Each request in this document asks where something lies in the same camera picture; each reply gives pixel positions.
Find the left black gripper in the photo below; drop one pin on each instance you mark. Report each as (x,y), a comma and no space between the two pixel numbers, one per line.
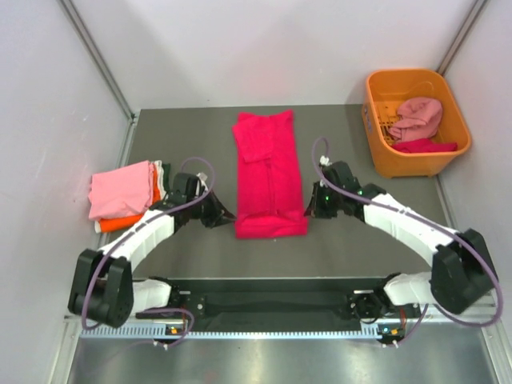
(218,214)

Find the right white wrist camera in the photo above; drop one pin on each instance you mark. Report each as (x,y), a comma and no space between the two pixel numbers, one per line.
(324,161)

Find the grey slotted cable duct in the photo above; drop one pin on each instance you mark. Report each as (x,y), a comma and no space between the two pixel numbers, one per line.
(162,331)

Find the magenta t-shirt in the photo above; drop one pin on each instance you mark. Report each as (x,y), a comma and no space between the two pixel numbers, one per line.
(269,187)

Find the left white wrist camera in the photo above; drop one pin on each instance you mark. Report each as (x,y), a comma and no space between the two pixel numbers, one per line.
(202,187)

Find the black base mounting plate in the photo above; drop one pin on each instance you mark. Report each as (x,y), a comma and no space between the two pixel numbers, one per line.
(285,304)

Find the dusty pink shirt in basket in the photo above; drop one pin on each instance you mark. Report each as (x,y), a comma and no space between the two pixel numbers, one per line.
(418,118)

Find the folded light pink t-shirt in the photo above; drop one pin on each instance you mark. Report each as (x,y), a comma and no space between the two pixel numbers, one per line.
(122,192)

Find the magenta shirt in basket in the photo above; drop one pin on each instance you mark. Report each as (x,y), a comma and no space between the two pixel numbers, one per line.
(424,145)

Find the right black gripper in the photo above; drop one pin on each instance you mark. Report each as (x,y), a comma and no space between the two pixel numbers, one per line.
(315,209)

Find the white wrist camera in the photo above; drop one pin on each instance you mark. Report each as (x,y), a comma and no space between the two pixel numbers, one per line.
(202,187)
(324,161)

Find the orange plastic basket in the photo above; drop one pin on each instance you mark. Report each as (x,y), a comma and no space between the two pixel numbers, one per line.
(386,90)

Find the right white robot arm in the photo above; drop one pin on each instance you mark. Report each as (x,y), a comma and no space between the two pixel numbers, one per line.
(461,270)

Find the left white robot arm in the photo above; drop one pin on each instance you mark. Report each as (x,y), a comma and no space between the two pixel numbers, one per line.
(103,290)

